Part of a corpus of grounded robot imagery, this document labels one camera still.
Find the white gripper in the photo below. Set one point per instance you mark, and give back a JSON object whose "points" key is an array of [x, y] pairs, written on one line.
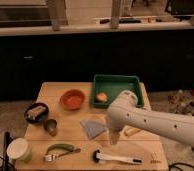
{"points": [[114, 137]]}

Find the grey blue towel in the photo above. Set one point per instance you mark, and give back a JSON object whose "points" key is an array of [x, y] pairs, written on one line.
{"points": [[93, 128]]}

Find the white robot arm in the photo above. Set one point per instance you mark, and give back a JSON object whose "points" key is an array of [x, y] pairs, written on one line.
{"points": [[123, 111]]}

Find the red bowl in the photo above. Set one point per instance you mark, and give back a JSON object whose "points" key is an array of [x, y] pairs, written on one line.
{"points": [[72, 99]]}

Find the black bowl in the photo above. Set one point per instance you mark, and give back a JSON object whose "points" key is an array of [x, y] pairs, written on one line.
{"points": [[40, 118]]}

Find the yellow banana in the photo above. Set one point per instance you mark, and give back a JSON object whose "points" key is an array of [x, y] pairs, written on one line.
{"points": [[131, 131]]}

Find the white black dish brush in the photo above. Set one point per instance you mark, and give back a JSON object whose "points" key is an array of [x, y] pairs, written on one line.
{"points": [[97, 156]]}

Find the orange fruit in tray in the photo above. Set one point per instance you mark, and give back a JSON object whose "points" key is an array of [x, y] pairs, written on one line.
{"points": [[102, 97]]}

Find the green pepper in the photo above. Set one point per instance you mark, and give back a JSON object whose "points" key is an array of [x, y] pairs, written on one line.
{"points": [[62, 146]]}

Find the green plastic tray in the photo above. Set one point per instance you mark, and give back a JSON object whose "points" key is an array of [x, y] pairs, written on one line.
{"points": [[112, 85]]}

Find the small dark metal cup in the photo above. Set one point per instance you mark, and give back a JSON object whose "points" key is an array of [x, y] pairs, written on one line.
{"points": [[50, 126]]}

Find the spice bottle rack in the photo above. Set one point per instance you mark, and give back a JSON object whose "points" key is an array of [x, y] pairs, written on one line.
{"points": [[183, 103]]}

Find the brown sponge block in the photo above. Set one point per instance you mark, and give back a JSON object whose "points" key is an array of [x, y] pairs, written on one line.
{"points": [[33, 113]]}

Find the white lidded cup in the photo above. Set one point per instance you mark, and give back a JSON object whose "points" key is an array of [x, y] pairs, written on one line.
{"points": [[19, 149]]}

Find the black stand at left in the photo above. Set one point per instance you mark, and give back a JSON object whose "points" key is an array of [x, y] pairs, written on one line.
{"points": [[6, 166]]}

